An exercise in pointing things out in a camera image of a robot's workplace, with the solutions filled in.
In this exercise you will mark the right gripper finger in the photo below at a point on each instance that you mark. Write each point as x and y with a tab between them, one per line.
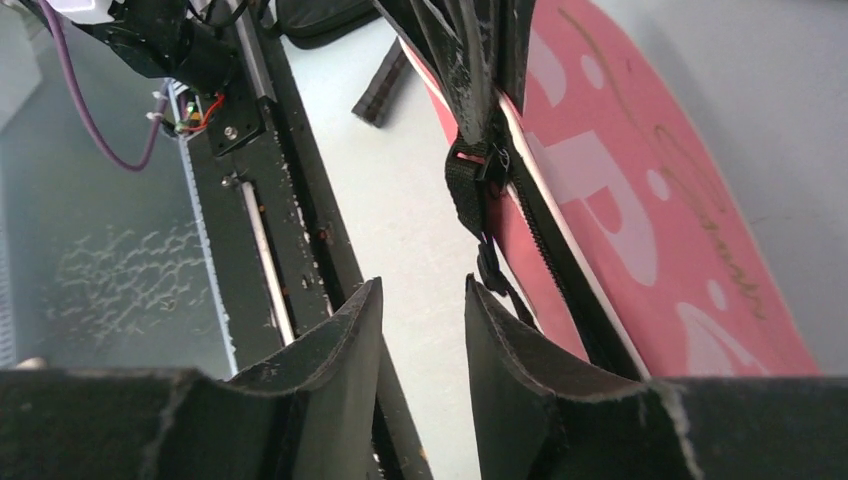
305	412
541	413

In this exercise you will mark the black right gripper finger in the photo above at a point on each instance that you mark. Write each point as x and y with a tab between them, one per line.
457	39
514	28

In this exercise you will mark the pink sport racket bag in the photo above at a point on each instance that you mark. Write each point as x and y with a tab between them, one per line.
601	212

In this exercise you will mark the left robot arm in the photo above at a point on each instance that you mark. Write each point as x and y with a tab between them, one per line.
206	46

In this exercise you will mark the black racket bag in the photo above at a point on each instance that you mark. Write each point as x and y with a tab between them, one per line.
311	24

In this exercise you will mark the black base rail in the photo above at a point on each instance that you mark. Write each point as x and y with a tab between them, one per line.
280	258

